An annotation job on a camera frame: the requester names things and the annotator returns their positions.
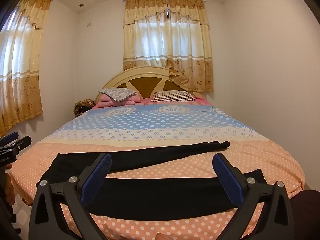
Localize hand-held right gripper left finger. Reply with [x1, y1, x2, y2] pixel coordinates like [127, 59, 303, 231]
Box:
[29, 152, 112, 240]

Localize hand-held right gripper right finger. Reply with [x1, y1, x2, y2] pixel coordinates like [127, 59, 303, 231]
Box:
[212, 152, 294, 240]

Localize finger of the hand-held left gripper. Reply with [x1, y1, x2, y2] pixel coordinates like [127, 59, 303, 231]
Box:
[0, 132, 19, 145]
[11, 136, 32, 153]

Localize black pants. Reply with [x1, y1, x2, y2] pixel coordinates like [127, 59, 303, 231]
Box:
[36, 141, 267, 222]

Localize person's left hand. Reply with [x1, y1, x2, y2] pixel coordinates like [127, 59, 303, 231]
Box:
[4, 165, 16, 205]

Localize brown patterned bag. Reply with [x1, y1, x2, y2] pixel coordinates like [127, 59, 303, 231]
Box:
[73, 99, 97, 117]

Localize polka dot bed sheet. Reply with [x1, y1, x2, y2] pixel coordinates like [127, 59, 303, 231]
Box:
[9, 97, 306, 240]

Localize folded pink blanket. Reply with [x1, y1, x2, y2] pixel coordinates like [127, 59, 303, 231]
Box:
[96, 92, 142, 108]

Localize beige floral curtain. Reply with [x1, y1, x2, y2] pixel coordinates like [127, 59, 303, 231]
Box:
[122, 0, 214, 92]
[0, 0, 52, 137]

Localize grey patterned pillow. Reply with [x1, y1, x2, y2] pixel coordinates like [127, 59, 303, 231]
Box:
[97, 87, 137, 102]

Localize person's dark clothing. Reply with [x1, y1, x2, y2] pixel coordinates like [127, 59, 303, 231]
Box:
[289, 190, 320, 240]

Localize striped pillow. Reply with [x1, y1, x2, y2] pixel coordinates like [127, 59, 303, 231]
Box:
[151, 91, 197, 103]

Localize cream and brown headboard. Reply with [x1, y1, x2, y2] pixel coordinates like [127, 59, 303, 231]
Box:
[94, 66, 204, 105]

